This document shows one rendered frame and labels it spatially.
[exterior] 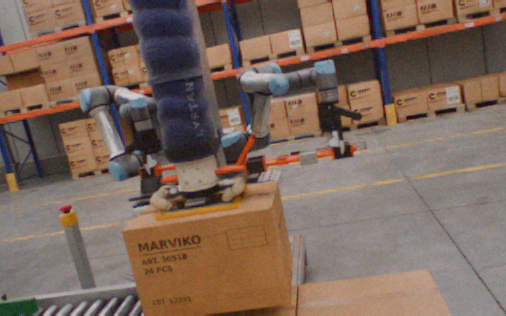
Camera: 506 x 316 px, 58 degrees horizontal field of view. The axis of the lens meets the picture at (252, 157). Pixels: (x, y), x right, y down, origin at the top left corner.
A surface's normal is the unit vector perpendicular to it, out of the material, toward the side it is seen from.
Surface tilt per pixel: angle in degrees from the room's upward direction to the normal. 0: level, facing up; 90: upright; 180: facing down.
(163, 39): 73
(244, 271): 90
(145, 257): 90
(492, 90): 93
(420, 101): 90
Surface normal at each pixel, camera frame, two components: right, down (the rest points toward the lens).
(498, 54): -0.14, 0.22
